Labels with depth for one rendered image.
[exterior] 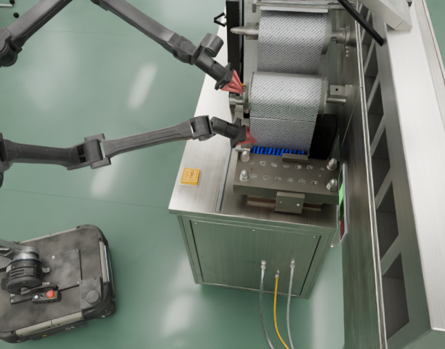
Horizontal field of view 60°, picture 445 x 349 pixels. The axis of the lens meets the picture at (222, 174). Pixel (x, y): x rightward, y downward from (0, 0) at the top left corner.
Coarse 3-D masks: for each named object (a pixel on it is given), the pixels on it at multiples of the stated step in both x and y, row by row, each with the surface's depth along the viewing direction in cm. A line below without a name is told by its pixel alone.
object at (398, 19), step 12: (360, 0) 87; (372, 0) 86; (384, 0) 87; (396, 0) 95; (384, 12) 88; (396, 12) 88; (408, 12) 93; (360, 24) 90; (396, 24) 90; (408, 24) 89; (372, 36) 91
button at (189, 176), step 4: (184, 168) 161; (188, 168) 161; (192, 168) 161; (184, 172) 160; (188, 172) 160; (192, 172) 160; (196, 172) 160; (184, 176) 159; (188, 176) 159; (192, 176) 159; (196, 176) 159; (180, 180) 158; (184, 180) 158; (188, 180) 158; (192, 180) 158; (196, 180) 157; (192, 184) 159; (196, 184) 158
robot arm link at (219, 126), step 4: (212, 116) 143; (212, 120) 140; (216, 120) 139; (220, 120) 141; (224, 120) 142; (212, 124) 140; (216, 124) 139; (220, 124) 140; (224, 124) 141; (212, 128) 140; (216, 128) 140; (220, 128) 140; (224, 128) 141; (216, 132) 142; (220, 132) 142
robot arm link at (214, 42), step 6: (204, 36) 135; (210, 36) 135; (216, 36) 134; (186, 42) 132; (204, 42) 135; (210, 42) 134; (216, 42) 134; (222, 42) 136; (186, 48) 132; (192, 48) 132; (198, 48) 134; (210, 48) 134; (216, 48) 134; (192, 54) 131; (216, 54) 135; (192, 60) 135
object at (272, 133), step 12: (252, 120) 141; (264, 120) 140; (276, 120) 139; (288, 120) 138; (252, 132) 147; (264, 132) 146; (276, 132) 144; (288, 132) 143; (300, 132) 142; (312, 132) 141; (264, 144) 151; (276, 144) 150; (288, 144) 149; (300, 144) 148
